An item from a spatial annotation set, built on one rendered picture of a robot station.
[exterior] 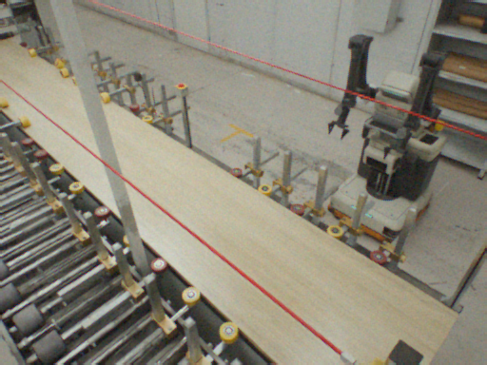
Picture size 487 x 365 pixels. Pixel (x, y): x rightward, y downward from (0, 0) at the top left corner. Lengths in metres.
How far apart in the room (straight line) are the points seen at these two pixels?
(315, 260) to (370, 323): 0.38
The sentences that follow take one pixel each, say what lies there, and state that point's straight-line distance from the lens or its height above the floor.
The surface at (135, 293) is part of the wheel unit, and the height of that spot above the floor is 0.87.
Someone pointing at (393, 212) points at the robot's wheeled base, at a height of 0.28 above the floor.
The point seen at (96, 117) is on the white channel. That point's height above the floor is 1.71.
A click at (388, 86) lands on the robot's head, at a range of 2.62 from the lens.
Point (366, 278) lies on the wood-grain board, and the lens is 1.92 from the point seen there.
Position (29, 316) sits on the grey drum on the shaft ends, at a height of 0.85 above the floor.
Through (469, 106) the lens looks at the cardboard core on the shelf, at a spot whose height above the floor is 0.59.
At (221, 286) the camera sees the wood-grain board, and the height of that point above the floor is 0.90.
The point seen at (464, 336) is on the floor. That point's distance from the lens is 3.04.
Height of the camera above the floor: 2.39
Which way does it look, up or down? 40 degrees down
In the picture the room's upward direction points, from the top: 2 degrees counter-clockwise
